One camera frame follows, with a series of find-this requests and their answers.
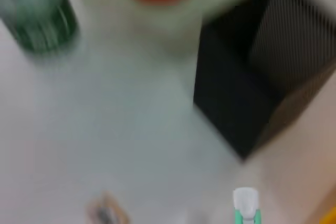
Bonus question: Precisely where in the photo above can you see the yellow plastic bin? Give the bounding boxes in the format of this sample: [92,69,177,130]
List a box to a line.
[318,205,336,224]

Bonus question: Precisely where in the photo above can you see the clear water bottle green label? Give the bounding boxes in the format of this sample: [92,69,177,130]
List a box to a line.
[0,0,80,55]

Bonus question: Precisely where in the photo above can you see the translucent green fruit bowl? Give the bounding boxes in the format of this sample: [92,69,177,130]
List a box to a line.
[77,0,279,61]

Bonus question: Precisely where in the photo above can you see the black mesh pen holder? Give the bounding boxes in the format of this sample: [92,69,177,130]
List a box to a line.
[192,0,336,162]

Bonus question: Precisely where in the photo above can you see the beige eraser with barcode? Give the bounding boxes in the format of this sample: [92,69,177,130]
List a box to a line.
[86,190,131,224]

